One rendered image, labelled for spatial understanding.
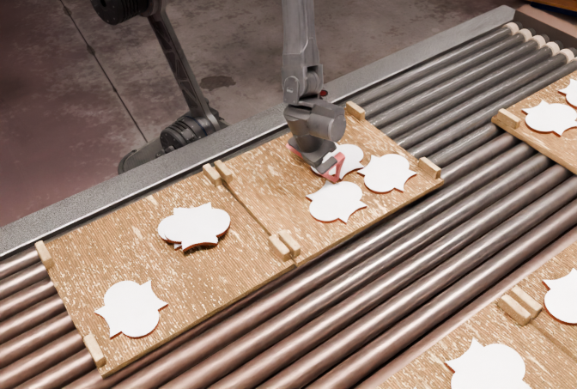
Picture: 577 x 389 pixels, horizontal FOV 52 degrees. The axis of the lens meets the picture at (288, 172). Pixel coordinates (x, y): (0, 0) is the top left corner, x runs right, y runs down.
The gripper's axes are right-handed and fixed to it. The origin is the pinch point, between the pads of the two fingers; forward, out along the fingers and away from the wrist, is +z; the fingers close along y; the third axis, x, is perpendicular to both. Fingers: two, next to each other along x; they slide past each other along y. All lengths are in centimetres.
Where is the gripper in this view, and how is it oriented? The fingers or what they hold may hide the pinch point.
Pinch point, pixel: (322, 167)
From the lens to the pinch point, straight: 137.9
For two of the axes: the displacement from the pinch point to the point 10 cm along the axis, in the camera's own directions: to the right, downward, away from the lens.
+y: -5.8, -4.9, 6.5
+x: -7.5, 6.3, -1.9
